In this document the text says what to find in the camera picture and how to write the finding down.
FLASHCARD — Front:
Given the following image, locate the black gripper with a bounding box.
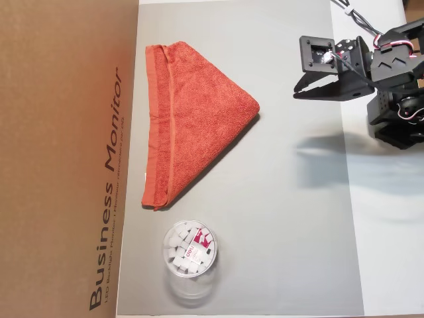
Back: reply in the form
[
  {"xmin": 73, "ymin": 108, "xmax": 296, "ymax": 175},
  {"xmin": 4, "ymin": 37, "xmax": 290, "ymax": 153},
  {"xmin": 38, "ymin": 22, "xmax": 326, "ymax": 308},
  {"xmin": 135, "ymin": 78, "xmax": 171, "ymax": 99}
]
[{"xmin": 293, "ymin": 35, "xmax": 376, "ymax": 102}]

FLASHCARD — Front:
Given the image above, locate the orange terry towel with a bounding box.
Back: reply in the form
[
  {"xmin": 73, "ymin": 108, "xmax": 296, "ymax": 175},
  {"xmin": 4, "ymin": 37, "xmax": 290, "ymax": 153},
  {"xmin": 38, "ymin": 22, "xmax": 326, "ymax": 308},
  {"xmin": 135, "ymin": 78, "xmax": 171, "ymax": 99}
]
[{"xmin": 140, "ymin": 40, "xmax": 260, "ymax": 211}]

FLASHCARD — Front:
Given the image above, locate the grey table mat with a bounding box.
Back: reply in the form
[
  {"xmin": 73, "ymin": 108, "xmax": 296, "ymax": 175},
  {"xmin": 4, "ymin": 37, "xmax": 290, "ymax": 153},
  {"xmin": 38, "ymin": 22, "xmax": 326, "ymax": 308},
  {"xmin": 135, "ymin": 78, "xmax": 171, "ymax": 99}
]
[{"xmin": 115, "ymin": 3, "xmax": 365, "ymax": 316}]

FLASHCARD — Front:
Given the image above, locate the red white paper label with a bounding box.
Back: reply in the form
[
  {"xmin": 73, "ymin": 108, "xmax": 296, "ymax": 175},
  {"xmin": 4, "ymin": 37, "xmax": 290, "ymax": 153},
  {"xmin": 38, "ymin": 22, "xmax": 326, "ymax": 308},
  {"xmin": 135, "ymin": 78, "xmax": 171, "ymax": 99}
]
[{"xmin": 187, "ymin": 227, "xmax": 213, "ymax": 263}]

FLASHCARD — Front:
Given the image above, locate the clear plastic jar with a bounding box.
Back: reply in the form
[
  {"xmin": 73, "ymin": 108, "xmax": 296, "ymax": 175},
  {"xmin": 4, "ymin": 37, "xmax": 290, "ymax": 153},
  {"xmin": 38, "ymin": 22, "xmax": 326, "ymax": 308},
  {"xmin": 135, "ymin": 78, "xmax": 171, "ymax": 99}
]
[{"xmin": 161, "ymin": 219, "xmax": 220, "ymax": 307}]

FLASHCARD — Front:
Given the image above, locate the brown cardboard monitor box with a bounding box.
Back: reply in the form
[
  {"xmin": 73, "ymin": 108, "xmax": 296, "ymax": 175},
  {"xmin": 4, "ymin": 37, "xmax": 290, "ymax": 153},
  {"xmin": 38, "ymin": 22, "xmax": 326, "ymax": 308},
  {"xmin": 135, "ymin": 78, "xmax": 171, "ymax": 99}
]
[{"xmin": 0, "ymin": 0, "xmax": 140, "ymax": 318}]

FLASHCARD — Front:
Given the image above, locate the thin black camera cable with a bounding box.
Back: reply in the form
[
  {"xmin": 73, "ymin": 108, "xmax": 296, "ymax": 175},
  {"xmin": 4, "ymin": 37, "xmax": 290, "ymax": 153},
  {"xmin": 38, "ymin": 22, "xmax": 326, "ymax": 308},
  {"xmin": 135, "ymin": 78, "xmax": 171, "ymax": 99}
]
[{"xmin": 326, "ymin": 52, "xmax": 382, "ymax": 90}]

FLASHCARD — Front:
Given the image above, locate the black square wrist camera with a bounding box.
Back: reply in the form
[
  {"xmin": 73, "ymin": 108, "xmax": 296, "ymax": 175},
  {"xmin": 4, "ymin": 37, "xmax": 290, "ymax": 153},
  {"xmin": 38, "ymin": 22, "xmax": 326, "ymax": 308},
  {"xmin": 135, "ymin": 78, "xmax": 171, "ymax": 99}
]
[{"xmin": 299, "ymin": 35, "xmax": 338, "ymax": 73}]

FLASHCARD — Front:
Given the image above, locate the red white servo wire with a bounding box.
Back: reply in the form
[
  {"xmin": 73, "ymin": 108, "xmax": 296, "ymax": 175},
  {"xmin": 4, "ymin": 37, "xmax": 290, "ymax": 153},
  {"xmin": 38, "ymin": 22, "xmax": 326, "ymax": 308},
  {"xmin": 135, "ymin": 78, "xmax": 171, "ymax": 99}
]
[
  {"xmin": 396, "ymin": 105, "xmax": 424, "ymax": 126},
  {"xmin": 372, "ymin": 31, "xmax": 419, "ymax": 58}
]

